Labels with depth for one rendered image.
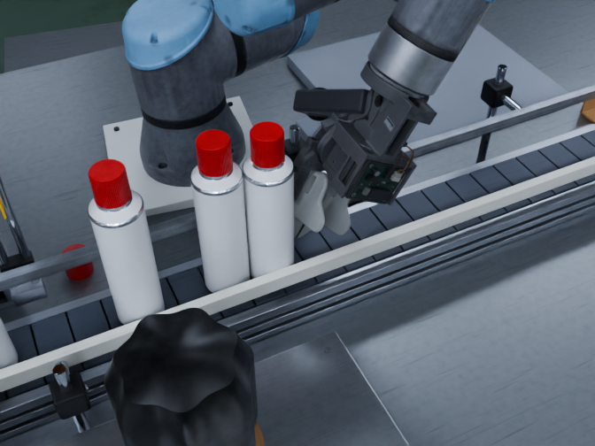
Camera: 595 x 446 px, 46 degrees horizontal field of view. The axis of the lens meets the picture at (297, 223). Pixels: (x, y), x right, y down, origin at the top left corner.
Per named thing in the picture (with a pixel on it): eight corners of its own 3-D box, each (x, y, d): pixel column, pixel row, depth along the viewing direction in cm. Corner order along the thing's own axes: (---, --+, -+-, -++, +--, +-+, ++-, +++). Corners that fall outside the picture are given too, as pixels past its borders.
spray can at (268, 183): (262, 296, 79) (254, 154, 65) (242, 266, 82) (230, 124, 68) (303, 280, 81) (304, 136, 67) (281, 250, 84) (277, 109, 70)
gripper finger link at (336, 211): (313, 263, 77) (355, 196, 73) (290, 228, 81) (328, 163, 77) (335, 265, 79) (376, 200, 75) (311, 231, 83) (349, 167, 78)
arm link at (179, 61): (122, 94, 97) (96, 2, 88) (205, 58, 103) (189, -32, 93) (165, 134, 90) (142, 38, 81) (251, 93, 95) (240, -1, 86)
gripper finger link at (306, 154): (283, 199, 75) (321, 130, 71) (277, 190, 76) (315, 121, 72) (317, 203, 78) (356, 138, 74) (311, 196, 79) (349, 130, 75)
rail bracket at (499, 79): (496, 190, 99) (521, 91, 88) (465, 161, 104) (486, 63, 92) (514, 184, 100) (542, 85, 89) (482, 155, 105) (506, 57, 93)
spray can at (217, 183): (211, 304, 78) (191, 161, 64) (200, 271, 82) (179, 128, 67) (256, 293, 80) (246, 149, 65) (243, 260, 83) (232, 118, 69)
